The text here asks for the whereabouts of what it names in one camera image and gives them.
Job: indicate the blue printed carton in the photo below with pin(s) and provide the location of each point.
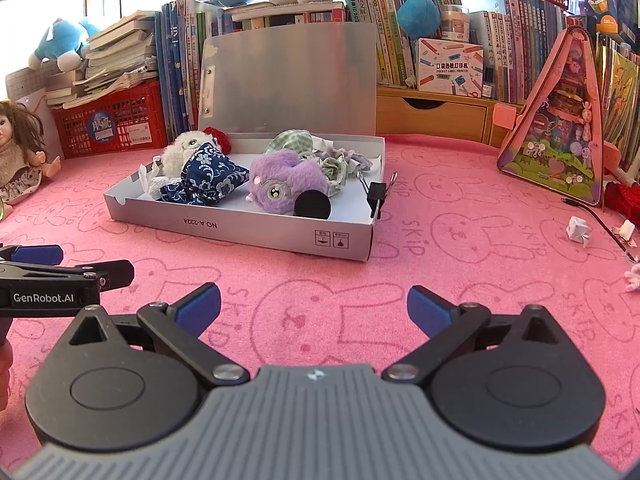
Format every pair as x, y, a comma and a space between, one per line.
600, 0

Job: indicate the triangular pink toy house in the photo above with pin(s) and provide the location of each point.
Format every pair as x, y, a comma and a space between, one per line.
560, 135

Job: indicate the small white plug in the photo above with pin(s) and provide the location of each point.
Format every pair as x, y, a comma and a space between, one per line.
626, 230

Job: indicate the stack of worn books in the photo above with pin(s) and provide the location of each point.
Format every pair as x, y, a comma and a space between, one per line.
120, 45

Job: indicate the brown-haired doll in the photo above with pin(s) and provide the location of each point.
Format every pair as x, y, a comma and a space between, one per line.
20, 155

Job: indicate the wooden drawer unit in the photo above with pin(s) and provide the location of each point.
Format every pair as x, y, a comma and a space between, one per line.
435, 115

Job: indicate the purple plush toy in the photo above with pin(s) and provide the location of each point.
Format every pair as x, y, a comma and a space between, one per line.
285, 175

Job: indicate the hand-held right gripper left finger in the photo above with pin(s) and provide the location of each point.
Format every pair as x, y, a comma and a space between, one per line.
200, 306

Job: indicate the row of upright books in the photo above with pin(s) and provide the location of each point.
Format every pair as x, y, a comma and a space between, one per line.
525, 45

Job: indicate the red knitted cloth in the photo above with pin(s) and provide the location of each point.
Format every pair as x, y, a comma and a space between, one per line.
625, 197

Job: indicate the row of colourful thin books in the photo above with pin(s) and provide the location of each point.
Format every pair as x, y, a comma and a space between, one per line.
620, 90

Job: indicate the grey grid paper bag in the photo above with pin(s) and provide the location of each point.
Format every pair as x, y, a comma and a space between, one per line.
25, 85

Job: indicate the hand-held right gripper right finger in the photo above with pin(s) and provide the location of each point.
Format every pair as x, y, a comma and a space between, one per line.
429, 306

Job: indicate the small pink fuzzy scrap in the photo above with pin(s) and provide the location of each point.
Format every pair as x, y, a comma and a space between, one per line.
634, 277

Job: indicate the red knitted pouch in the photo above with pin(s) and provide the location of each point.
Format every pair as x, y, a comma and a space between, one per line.
220, 137

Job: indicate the row of blue workbooks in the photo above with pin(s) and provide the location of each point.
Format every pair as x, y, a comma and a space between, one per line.
175, 60

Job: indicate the pale lilac fuzzy ribbon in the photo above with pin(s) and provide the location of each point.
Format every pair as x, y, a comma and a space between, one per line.
345, 155

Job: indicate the silver grey file box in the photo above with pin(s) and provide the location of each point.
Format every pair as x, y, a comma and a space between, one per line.
290, 75

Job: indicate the blue and white plush toy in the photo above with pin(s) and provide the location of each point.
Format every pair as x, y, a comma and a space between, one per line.
60, 40

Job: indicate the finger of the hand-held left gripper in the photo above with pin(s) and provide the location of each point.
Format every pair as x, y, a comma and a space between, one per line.
117, 272
37, 254

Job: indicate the small white origami paper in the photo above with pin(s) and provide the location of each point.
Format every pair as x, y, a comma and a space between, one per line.
578, 231

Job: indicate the small round tin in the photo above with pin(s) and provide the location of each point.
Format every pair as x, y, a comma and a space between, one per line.
455, 22

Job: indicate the red plastic basket with sticker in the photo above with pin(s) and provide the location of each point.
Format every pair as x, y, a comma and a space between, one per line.
135, 120

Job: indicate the white printed carton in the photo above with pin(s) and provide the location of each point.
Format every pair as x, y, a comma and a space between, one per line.
450, 67

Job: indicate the green checkered cloth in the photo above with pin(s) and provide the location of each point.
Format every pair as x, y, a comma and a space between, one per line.
287, 140

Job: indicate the pink rabbit-print towel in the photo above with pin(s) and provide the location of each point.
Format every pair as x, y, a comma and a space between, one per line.
475, 285

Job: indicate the black round lid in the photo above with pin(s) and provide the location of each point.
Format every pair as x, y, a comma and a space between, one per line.
312, 205

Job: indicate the black binder clip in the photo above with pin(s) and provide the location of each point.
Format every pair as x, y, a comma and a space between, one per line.
377, 195

